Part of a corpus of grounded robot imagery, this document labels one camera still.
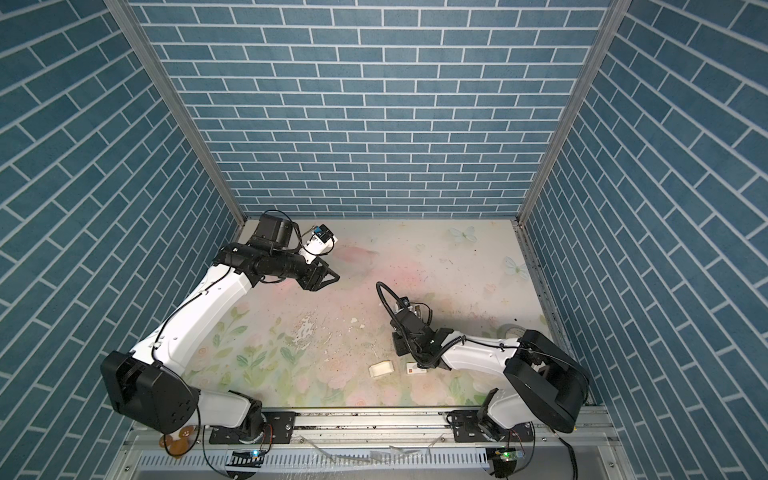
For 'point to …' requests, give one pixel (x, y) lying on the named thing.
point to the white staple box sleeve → (413, 368)
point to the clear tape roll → (504, 328)
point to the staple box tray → (381, 368)
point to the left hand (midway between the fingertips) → (331, 270)
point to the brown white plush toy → (177, 442)
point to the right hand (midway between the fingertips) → (396, 331)
